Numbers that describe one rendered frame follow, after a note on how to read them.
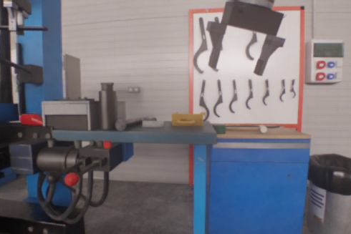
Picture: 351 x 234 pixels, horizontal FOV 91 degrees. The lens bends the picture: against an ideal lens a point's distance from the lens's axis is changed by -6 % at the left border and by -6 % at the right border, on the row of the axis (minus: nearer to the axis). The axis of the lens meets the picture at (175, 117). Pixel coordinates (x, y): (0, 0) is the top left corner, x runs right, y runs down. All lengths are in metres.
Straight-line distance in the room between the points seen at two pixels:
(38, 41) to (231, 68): 2.06
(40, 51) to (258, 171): 1.61
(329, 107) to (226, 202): 2.06
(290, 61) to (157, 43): 1.76
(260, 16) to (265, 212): 1.42
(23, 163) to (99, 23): 2.49
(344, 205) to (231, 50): 1.96
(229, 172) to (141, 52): 1.97
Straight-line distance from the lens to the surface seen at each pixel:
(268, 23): 0.51
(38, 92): 1.30
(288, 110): 2.77
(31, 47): 1.36
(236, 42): 2.66
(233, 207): 1.59
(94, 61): 2.98
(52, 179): 0.61
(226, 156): 1.42
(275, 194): 1.62
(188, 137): 0.73
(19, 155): 0.91
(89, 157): 0.73
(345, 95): 3.21
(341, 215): 2.04
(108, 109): 0.83
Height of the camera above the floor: 1.18
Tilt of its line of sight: 5 degrees down
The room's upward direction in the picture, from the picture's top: straight up
